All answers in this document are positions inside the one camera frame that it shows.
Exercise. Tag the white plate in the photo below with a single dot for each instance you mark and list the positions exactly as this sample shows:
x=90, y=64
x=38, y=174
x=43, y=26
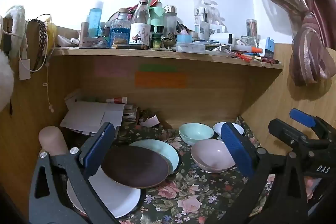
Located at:
x=115, y=197

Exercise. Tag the clear plastic box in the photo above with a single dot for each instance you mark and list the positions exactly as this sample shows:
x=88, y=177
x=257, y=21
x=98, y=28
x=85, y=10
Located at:
x=190, y=47

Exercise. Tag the orange sticky note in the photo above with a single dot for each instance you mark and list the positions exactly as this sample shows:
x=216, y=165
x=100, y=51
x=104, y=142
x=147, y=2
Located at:
x=160, y=79

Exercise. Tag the tall blue liquid bottle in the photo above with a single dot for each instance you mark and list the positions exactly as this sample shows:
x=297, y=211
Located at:
x=95, y=19

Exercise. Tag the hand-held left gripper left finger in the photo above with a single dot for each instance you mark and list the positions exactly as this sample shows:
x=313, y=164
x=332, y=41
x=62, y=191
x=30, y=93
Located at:
x=98, y=145

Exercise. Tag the white bottle orange cap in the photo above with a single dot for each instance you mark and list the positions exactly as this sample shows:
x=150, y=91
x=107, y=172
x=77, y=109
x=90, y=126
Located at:
x=252, y=49

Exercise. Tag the brown patterned headband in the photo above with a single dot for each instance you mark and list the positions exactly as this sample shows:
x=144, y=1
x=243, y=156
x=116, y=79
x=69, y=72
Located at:
x=42, y=35

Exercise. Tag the white fluffy headband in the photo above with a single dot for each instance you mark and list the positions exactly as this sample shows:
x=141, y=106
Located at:
x=18, y=19

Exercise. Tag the green sticky note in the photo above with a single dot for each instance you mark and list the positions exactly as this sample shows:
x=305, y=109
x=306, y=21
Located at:
x=157, y=67

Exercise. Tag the pale green bowl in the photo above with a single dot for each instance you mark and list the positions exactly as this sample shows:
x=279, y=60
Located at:
x=195, y=132

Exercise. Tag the pink sticky note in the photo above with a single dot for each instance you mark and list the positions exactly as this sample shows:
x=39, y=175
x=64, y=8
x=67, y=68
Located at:
x=113, y=69

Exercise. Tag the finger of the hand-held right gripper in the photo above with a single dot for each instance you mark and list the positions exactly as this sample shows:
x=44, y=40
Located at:
x=286, y=132
x=302, y=116

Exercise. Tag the stack of white papers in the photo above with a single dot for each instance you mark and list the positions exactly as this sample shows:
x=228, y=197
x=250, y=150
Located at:
x=89, y=113

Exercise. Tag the light blue jar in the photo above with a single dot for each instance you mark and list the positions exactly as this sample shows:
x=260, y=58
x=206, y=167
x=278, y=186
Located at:
x=183, y=38

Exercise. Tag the white fluffy pompom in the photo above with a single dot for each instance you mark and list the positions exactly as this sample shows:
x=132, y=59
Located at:
x=5, y=82

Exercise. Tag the blue pencil sharpener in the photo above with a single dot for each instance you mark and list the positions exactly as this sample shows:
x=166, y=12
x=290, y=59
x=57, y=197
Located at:
x=269, y=48

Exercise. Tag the dark green small bottle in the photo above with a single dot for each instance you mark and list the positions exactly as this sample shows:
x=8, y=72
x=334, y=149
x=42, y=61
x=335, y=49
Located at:
x=157, y=39

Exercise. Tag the brown tube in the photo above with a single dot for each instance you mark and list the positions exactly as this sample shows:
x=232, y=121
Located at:
x=84, y=33

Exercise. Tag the yellow headband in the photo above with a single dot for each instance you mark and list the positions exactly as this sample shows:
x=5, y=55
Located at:
x=52, y=32

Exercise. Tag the white bowl with black spots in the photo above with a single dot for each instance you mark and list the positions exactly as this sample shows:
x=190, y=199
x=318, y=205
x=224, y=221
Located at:
x=217, y=129

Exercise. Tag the stack of cards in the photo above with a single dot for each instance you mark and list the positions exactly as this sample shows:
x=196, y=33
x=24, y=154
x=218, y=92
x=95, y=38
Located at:
x=130, y=113

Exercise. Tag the dark floral cloth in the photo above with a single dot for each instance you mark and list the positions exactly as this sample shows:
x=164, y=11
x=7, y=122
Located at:
x=183, y=200

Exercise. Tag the clear bottle silver cap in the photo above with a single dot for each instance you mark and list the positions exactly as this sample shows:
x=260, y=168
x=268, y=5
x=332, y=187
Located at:
x=170, y=22

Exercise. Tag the clear cylinder of pencils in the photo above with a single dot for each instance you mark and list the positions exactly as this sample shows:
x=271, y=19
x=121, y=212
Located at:
x=251, y=28

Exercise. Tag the white charger plug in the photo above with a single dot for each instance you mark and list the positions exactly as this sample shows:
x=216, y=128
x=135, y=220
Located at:
x=25, y=69

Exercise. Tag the small white cardboard box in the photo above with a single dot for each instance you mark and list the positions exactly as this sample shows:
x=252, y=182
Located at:
x=149, y=121

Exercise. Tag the pale green plate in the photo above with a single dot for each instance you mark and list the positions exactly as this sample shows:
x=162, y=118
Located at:
x=162, y=153

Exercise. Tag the green pump bottle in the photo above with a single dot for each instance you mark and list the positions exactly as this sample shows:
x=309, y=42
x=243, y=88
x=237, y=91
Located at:
x=157, y=14

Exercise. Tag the clear brush packaging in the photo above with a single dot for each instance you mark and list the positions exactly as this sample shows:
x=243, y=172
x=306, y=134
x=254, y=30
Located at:
x=203, y=14

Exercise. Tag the glass jar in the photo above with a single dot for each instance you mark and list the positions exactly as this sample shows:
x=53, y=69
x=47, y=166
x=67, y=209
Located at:
x=248, y=42

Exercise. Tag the pink bowl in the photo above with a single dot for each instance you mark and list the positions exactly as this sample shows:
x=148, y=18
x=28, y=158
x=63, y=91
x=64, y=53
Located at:
x=210, y=155

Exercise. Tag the brown plate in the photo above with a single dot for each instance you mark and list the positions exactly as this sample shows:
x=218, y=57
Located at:
x=134, y=166

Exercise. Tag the square glass bottle blue liquid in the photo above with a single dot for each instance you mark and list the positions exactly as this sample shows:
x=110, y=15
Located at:
x=120, y=32

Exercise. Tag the clear labelled wine bottle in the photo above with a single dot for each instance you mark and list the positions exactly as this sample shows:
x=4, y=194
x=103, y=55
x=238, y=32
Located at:
x=140, y=29

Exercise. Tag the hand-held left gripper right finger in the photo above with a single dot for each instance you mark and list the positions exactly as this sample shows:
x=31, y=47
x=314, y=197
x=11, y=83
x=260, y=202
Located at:
x=236, y=150

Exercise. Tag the red and white tube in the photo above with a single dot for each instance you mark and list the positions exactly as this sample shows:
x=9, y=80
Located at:
x=116, y=100

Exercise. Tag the pink striped curtain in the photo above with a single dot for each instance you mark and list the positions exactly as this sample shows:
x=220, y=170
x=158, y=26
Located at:
x=309, y=50

